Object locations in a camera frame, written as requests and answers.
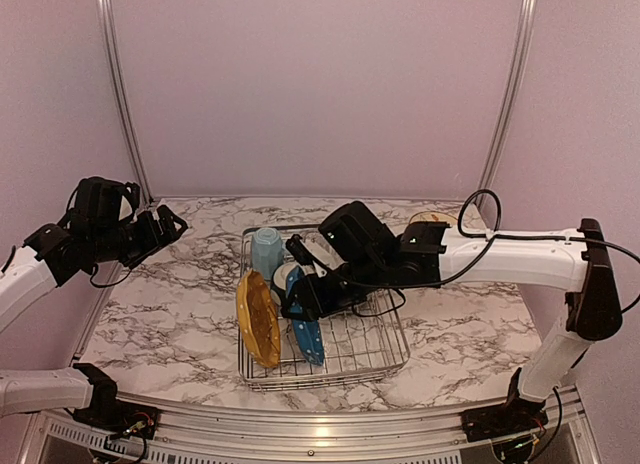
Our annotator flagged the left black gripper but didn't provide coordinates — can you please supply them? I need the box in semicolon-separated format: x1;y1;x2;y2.
89;204;187;269

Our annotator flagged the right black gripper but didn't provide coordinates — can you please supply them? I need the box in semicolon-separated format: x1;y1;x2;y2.
280;253;388;324

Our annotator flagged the blue polka dot plate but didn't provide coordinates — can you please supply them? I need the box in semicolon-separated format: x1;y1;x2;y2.
285;265;327;367

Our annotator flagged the yellow polka dot plate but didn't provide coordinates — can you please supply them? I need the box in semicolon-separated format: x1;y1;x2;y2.
236;269;281;369

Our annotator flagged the beige ceramic plate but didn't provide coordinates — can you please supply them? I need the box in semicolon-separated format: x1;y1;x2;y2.
408;211;458;229

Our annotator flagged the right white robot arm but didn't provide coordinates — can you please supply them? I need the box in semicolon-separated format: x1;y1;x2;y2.
281;201;623;432

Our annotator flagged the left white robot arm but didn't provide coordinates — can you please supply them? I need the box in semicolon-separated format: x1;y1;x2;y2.
1;176;188;429

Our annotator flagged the dark blue white bowl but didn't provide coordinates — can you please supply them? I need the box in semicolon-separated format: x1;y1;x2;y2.
271;262;303;308

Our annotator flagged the light blue ceramic mug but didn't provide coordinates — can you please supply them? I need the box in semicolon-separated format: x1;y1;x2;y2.
251;227;284;280

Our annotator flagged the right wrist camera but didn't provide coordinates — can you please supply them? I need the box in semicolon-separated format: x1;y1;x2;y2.
285;234;332;277

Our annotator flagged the front aluminium table rail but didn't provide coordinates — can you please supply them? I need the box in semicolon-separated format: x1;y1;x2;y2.
19;393;601;464

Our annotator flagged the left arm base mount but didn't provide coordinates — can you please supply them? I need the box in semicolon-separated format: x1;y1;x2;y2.
72;399;159;440

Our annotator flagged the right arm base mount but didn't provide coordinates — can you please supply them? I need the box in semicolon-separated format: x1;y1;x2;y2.
461;405;548;442

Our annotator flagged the left aluminium frame post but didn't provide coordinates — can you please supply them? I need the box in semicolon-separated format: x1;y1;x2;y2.
96;0;154;208

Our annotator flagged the aluminium frame post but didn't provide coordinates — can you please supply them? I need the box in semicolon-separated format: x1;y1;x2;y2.
96;0;154;208
476;0;538;190

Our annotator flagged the right aluminium frame post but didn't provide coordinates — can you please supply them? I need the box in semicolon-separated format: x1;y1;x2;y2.
476;0;538;190

